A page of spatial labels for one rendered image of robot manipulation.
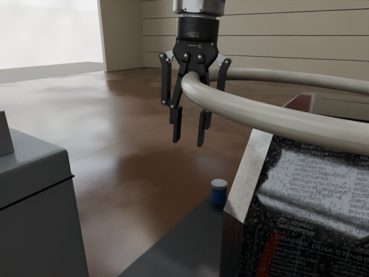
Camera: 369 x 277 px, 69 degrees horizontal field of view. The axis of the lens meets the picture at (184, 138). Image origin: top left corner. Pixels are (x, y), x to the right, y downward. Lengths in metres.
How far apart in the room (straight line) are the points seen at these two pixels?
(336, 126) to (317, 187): 0.43
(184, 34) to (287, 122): 0.26
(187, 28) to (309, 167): 0.44
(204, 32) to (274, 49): 6.82
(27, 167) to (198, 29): 0.36
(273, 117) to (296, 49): 6.86
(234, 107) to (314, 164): 0.44
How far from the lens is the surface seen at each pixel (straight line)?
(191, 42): 0.50
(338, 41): 7.00
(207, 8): 0.47
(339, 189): 0.70
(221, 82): 0.50
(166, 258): 1.38
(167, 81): 0.52
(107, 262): 1.43
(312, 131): 0.28
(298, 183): 0.70
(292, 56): 7.17
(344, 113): 0.82
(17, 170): 0.51
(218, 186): 1.66
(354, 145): 0.29
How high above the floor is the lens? 0.99
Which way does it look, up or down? 21 degrees down
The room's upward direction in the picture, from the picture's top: straight up
